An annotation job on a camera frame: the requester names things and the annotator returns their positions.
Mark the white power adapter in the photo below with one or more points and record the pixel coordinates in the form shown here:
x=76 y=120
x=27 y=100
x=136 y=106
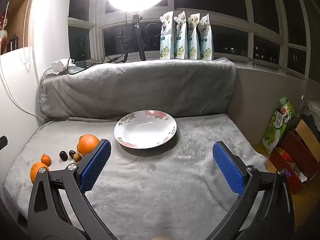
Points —
x=58 y=66

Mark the black tripod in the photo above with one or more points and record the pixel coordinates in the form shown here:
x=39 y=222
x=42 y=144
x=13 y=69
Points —
x=135 y=21

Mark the white window frame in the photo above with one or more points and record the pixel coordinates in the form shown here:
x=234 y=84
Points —
x=250 y=42

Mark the brown cardboard box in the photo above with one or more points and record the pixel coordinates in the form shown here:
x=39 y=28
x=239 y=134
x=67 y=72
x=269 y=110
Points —
x=303 y=130

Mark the dark plum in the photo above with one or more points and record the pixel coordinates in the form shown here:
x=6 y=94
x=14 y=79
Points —
x=72 y=153
x=62 y=155

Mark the large orange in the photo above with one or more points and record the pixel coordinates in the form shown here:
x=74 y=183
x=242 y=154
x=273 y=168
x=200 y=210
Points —
x=86 y=143

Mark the small mandarin with stem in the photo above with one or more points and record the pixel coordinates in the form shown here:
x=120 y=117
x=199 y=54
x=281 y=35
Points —
x=45 y=160

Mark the red hanging ornament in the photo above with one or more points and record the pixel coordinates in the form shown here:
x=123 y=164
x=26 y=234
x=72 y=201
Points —
x=2 y=27

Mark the brown round fruit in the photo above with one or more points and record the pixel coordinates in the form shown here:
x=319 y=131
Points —
x=77 y=157

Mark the green printed carton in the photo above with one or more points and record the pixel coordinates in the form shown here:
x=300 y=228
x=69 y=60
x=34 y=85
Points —
x=275 y=130

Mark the medium orange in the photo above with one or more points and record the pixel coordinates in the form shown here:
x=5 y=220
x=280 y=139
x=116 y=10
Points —
x=35 y=172

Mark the floral white plate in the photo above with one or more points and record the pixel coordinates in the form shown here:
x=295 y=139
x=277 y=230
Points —
x=145 y=130

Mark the red cardboard box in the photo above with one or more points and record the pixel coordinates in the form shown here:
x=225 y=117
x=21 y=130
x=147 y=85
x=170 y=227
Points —
x=295 y=150

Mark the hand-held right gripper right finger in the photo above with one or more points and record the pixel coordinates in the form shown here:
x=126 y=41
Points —
x=227 y=170

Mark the grey bolster cushion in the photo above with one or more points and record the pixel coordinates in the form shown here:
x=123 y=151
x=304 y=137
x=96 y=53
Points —
x=137 y=87

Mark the black power adapter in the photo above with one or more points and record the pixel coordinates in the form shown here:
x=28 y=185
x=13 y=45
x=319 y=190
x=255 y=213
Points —
x=80 y=64

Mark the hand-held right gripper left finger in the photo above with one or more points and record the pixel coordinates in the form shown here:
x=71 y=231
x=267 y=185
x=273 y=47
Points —
x=96 y=165

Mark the white green stand-up pouch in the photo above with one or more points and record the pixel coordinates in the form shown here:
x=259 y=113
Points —
x=194 y=38
x=166 y=37
x=181 y=37
x=206 y=40

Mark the grey plush blanket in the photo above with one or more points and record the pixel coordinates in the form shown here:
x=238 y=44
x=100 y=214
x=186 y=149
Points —
x=155 y=180

